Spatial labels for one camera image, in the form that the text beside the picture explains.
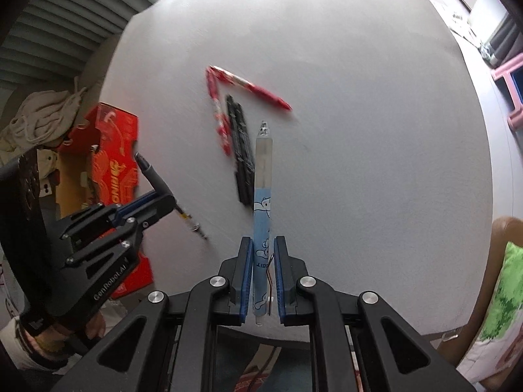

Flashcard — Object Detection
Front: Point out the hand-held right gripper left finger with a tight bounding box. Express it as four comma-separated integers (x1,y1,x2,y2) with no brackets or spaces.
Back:
71,236,254,392

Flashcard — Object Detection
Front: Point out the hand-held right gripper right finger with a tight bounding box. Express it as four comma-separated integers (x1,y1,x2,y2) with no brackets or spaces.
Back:
273,235,478,392

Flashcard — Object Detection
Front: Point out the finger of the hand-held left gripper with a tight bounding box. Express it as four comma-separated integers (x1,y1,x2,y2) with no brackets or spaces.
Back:
64,220,146,271
59,191,177,242

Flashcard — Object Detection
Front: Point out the grey clear-barrel pen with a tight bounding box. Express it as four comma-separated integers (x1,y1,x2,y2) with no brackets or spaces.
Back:
134,152,210,241

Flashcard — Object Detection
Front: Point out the red cardboard box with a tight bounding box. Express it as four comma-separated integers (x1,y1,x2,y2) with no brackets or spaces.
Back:
55,102,155,300

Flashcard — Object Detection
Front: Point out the light blue bear-print pen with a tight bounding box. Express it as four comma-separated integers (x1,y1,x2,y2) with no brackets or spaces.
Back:
251,120,275,327

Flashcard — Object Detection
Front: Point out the black marker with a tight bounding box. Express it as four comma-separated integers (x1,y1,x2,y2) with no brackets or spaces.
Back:
226,95,248,204
234,102,256,208

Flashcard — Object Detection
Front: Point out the red gel pen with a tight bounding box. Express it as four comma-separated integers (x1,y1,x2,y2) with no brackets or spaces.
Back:
209,65,293,111
205,67,233,156

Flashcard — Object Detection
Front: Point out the person's left forearm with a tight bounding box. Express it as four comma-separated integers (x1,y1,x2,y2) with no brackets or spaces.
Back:
0,318,72,372

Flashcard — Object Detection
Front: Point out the person's left hand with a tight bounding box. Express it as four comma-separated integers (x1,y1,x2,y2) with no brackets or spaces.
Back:
84,316,108,340

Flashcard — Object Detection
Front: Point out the beige clothing pile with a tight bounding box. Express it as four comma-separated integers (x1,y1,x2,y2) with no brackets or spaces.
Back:
0,89,90,154

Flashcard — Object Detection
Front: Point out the grey-green curtain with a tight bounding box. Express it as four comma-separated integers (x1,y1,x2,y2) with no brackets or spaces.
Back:
0,0,172,94

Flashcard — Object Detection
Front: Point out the green printed pillow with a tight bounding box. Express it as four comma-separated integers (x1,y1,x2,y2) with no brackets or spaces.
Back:
470,242,523,388

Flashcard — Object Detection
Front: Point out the brown armchair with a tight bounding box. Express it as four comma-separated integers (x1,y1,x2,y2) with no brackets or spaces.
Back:
439,216,523,376

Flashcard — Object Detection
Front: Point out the pink plastic stool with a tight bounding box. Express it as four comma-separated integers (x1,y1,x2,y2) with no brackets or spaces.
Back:
491,54,523,132

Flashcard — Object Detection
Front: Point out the grey curtain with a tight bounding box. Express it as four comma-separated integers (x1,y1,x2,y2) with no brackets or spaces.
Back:
486,10,523,66

